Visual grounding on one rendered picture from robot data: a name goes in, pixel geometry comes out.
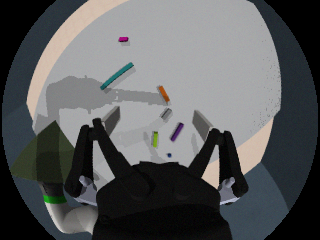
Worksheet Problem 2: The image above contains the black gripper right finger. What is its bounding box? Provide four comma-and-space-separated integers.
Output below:
172, 110, 249, 205

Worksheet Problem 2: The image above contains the purple rod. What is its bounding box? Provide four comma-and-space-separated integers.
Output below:
171, 122, 184, 142

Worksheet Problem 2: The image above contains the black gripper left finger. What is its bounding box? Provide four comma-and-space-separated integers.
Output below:
64, 106, 150, 206

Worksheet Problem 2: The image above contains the orange rod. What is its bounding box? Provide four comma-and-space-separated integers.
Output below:
158, 86, 170, 102

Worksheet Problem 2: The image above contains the turquoise rod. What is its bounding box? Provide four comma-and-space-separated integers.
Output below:
100, 62, 134, 90

